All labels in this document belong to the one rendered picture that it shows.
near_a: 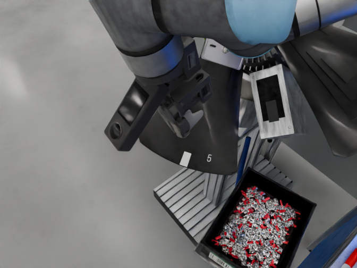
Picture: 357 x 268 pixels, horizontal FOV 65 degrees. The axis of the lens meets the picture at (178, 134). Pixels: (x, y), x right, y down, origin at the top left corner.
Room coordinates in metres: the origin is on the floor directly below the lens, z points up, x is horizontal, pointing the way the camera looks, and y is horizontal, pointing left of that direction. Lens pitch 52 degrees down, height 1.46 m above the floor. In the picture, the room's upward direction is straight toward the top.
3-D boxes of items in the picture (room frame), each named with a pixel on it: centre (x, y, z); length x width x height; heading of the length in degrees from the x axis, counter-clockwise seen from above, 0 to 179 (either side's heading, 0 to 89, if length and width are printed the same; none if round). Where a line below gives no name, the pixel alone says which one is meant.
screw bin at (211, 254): (0.21, -0.17, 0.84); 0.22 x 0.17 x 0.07; 145
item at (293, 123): (0.45, -0.24, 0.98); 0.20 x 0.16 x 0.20; 129
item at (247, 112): (0.50, -0.16, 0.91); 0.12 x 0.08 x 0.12; 129
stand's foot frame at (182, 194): (0.70, -0.25, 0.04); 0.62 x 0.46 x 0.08; 129
